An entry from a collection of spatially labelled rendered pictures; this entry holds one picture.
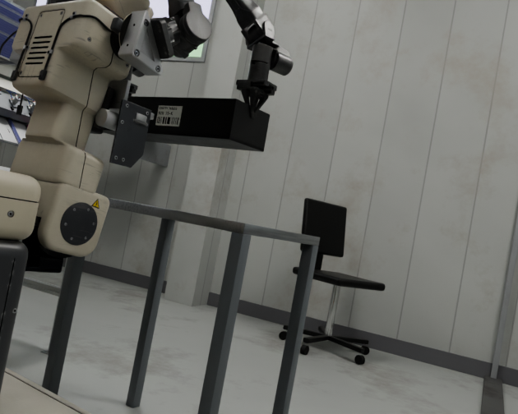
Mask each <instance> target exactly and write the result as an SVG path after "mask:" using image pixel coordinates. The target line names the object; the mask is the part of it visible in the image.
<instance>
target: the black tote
mask: <svg viewBox="0 0 518 414"><path fill-rule="evenodd" d="M127 101H129V102H131V103H134V104H137V105H139V106H142V107H143V108H147V109H149V110H151V112H152V113H153V114H154V119H153V120H150V123H149V127H148V132H147V136H146V141H149V142H158V143H167V144H177V145H195V146H205V147H214V148H223V149H233V150H251V151H261V152H263V151H264V148H265V143H266V133H267V129H268V124H269V119H270V114H268V113H265V112H263V111H261V110H259V111H258V112H257V115H256V116H255V117H254V118H251V117H250V105H249V104H247V103H244V102H243V101H240V100H238V99H217V98H178V97H138V96H128V98H127ZM103 132H104V133H108V134H110V135H115V131H113V130H110V129H108V128H105V127H104V130H103Z"/></svg>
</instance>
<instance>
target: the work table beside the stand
mask: <svg viewBox="0 0 518 414"><path fill-rule="evenodd" d="M108 199H109V208H113V209H120V210H125V211H130V212H134V213H139V214H146V215H150V216H155V217H159V218H162V219H161V224H160V232H159V236H158V241H157V245H156V249H155V258H154V262H153V266H152V270H151V275H150V283H149V287H148V292H147V296H146V303H145V309H144V313H143V317H142V322H141V330H140V334H139V338H138V343H137V347H136V355H135V360H134V364H133V368H132V376H131V381H130V385H129V390H128V394H127V401H126V405H127V406H129V407H131V408H134V407H139V406H140V402H141V395H142V390H143V386H144V381H145V377H146V369H147V365H148V360H149V355H150V348H151V344H152V338H153V334H154V330H155V322H156V317H157V313H158V309H159V304H160V296H161V292H162V287H163V283H164V275H165V270H166V266H167V262H168V258H169V249H170V245H171V241H172V236H173V228H174V224H175V221H179V222H184V223H191V224H196V225H200V226H204V227H208V228H216V229H220V230H225V231H230V232H232V234H231V238H230V243H229V251H228V255H227V260H226V265H225V269H224V277H223V282H222V287H221V291H220V299H219V304H218V308H217V313H216V317H215V326H214V330H213V334H212V339H211V344H210V352H209V356H208V361H207V365H206V373H205V378H204V383H203V387H202V391H201V400H200V404H199V409H198V413H197V414H218V412H219V408H220V399H221V395H222V390H223V386H224V377H225V373H226V369H227V364H228V359H229V351H230V347H231V342H232V337H233V333H234V325H235V320H236V315H237V311H238V303H239V298H240V293H241V289H242V285H243V276H244V272H245V267H246V263H247V254H248V250H249V245H250V241H251V235H252V236H257V237H266V238H271V239H277V240H282V241H287V242H297V243H303V249H302V254H301V258H300V263H299V267H298V276H297V281H296V285H295V290H294V299H293V303H292V308H291V312H290V317H289V326H288V330H287V335H286V339H285V344H284V352H283V357H282V362H281V367H280V375H279V379H278V384H277V389H276V394H275V402H274V406H273V412H272V414H289V405H290V400H291V396H292V391H293V386H294V378H295V373H296V369H297V364H298V355H299V351H300V346H301V342H302V336H303V328H304V324H305V319H306V314H307V309H308V301H309V296H310V291H311V286H312V278H313V274H314V269H315V264H316V259H317V251H318V246H319V241H320V237H314V236H309V235H305V234H301V233H296V232H288V231H284V230H279V229H274V228H267V227H262V226H258V225H253V224H249V223H241V222H236V221H232V220H227V219H222V218H214V217H209V216H205V215H200V214H192V213H187V212H183V211H177V210H173V209H165V208H160V207H155V206H151V205H143V204H138V203H133V202H128V201H124V200H115V199H110V198H108ZM84 260H85V257H84V256H83V257H78V256H74V255H73V256H71V257H67V265H66V269H65V274H64V278H63V282H62V290H61V294H60V298H59V303H58V310H57V314H56V319H55V323H54V327H53V335H52V339H51V343H50V348H49V355H48V360H47V364H46V368H45V372H44V380H43V384H42V387H43V388H45V389H47V390H49V391H50V392H52V393H55V394H57V395H58V389H59V385H60V380H61V376H62V368H63V364H64V360H65V356H66V351H67V344H68V339H69V335H70V331H71V326H72V318H73V314H74V310H75V305H76V298H77V293H78V289H79V285H80V281H81V273H82V269H83V264H84Z"/></svg>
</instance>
